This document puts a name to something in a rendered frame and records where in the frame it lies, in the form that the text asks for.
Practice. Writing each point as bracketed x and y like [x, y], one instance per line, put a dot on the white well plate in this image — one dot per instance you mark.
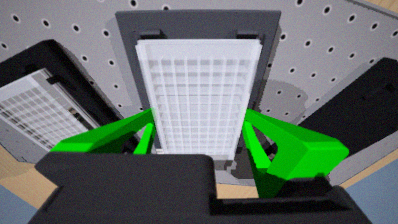
[198, 109]
[44, 113]

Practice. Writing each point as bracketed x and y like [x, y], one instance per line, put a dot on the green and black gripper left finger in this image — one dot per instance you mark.
[109, 138]

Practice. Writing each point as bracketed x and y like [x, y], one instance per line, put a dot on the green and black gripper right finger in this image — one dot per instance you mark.
[301, 152]

